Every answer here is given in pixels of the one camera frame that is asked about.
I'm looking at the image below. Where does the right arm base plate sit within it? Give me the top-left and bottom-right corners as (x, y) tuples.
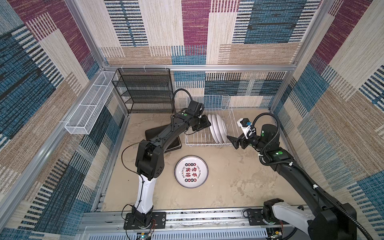
(246, 208), (291, 226)

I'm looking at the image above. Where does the white wire dish rack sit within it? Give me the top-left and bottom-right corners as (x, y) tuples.
(185, 95), (240, 147)

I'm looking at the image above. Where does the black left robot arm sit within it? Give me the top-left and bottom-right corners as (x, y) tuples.
(132, 101), (211, 225)

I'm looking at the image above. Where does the black mesh shelf rack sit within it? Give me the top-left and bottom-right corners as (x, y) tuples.
(112, 68), (173, 114)

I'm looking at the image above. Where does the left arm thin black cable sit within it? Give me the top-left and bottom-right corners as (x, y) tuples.
(120, 88), (194, 240)

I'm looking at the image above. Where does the white wire wall basket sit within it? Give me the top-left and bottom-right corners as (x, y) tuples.
(65, 72), (115, 135)

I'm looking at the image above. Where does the aluminium front rail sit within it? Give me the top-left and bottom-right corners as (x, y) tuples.
(74, 205), (343, 240)

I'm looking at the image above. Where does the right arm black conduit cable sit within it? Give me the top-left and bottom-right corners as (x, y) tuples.
(251, 112), (374, 240)

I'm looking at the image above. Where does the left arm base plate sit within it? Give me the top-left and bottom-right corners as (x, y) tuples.
(124, 212), (167, 230)

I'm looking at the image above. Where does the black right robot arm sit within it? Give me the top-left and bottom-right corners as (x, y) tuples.
(227, 119), (360, 240)

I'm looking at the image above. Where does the white round printed plate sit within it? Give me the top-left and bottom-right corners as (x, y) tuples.
(175, 156), (209, 189)

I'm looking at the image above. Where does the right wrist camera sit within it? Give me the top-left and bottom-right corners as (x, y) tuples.
(237, 118), (256, 139)

